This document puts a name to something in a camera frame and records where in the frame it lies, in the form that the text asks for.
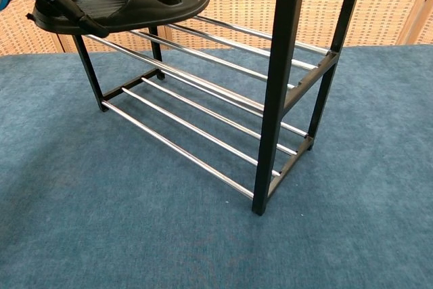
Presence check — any blue carpet mat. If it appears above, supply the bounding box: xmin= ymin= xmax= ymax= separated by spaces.
xmin=0 ymin=43 xmax=433 ymax=289

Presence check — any black chrome shoe rack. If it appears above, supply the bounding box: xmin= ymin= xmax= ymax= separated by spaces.
xmin=72 ymin=0 xmax=369 ymax=217

